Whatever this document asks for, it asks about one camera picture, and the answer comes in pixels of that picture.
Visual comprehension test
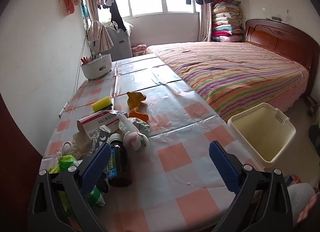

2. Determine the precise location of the wooden headboard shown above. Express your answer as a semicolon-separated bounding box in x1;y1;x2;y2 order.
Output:
244;19;320;97

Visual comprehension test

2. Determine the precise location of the straight striped curtain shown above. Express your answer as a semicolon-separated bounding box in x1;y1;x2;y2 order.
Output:
199;3;213;42

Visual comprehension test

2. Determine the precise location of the silver blister pack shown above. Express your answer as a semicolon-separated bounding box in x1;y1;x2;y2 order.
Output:
91;125;112;156

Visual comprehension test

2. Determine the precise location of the white pink medicine box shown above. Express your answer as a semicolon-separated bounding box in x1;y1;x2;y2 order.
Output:
76;112;123;140

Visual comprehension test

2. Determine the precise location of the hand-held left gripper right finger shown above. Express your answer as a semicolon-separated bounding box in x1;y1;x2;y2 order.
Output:
209;140;293;232

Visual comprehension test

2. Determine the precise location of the black hanging garment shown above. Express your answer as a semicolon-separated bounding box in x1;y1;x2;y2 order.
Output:
110;0;128;32

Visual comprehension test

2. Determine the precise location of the striped bed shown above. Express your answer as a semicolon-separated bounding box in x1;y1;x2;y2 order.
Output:
145;42;310;122

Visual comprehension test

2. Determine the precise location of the grey cloth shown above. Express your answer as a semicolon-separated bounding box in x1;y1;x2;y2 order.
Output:
286;183;316;225

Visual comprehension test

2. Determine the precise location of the green label plastic bottle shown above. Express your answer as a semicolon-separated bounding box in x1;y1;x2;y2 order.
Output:
85;186;105;212

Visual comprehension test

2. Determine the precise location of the grey cabinet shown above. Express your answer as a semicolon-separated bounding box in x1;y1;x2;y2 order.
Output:
101;22;133;61

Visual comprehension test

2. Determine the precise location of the stack of folded blankets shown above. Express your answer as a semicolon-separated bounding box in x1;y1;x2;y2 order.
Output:
211;0;245;42

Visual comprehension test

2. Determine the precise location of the green plastic bag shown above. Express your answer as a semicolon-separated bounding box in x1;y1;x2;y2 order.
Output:
49;154;80;173

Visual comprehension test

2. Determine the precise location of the white round utensil holder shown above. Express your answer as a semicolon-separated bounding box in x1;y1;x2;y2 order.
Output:
80;54;113;80

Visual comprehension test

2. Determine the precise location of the yellow wrapper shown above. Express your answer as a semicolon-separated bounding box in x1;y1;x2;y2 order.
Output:
126;91;147;108

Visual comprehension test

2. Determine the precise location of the cream plastic bin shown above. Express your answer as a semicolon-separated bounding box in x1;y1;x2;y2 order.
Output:
227;102;297;171

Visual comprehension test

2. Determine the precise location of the dark red door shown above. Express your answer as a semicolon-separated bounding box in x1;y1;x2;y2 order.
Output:
0;94;43;197

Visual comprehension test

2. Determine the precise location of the white knotted plastic bag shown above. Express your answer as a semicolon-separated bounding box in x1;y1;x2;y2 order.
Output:
117;111;151;137

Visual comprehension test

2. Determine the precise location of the white tape roll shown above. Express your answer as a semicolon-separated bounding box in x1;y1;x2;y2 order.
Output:
59;140;75;158

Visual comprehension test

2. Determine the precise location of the yellow green sponge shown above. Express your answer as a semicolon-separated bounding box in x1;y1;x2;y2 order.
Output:
92;95;114;112

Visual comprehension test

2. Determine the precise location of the bundle of red chopsticks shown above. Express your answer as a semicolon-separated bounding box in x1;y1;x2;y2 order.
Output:
80;55;97;66

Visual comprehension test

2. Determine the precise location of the checkered plastic tablecloth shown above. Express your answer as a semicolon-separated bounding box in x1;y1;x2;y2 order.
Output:
41;54;253;232

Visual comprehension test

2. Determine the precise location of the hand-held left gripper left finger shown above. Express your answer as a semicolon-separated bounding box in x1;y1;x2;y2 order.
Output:
28;143;112;232

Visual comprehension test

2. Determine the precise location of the white floral tissue ball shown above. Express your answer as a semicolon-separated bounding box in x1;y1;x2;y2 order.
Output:
124;132;150;152

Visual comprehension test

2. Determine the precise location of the brown bottle blue label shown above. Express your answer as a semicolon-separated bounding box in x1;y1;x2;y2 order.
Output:
106;133;133;187

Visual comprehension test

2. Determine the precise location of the orange peel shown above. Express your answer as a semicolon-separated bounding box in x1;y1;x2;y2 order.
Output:
129;107;149;120

